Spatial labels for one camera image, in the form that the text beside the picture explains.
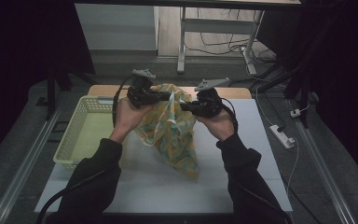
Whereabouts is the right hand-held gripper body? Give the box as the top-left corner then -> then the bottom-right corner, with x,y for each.
194,77 -> 231,119

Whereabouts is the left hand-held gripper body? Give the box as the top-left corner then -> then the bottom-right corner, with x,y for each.
126,68 -> 157,110

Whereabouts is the orange print fabric bag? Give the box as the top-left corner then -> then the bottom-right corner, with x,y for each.
133,83 -> 200,180

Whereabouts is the pale yellow plastic basket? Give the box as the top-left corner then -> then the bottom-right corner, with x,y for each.
52,95 -> 120,171

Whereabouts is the person's right hand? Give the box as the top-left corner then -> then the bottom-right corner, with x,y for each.
196,109 -> 236,143

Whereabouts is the person's left hand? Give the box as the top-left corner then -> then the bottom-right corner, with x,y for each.
108,96 -> 156,145

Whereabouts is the grey white cabinet panel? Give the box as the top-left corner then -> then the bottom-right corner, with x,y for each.
74,3 -> 160,51

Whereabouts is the white power strip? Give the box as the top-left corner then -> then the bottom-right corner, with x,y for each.
268,124 -> 296,149

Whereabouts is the white table mat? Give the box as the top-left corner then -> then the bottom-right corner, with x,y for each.
34,96 -> 293,216

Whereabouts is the black metal stand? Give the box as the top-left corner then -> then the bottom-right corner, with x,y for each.
283,59 -> 312,129

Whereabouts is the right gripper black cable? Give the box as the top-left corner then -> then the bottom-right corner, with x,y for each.
220,97 -> 293,224

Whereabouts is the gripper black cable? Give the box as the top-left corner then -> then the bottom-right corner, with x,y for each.
220,97 -> 293,224
36,74 -> 135,224

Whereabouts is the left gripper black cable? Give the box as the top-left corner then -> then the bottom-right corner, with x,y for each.
36,74 -> 135,224

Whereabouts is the tangle of floor cables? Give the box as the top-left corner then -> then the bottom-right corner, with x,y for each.
185,8 -> 276,59

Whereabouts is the white desk frame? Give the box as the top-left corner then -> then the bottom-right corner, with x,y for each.
176,6 -> 266,76

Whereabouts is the thin white cable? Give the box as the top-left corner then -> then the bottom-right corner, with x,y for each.
287,138 -> 300,188

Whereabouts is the aluminium floor rail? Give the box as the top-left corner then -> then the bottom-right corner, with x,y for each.
0,108 -> 63,224
294,120 -> 356,224

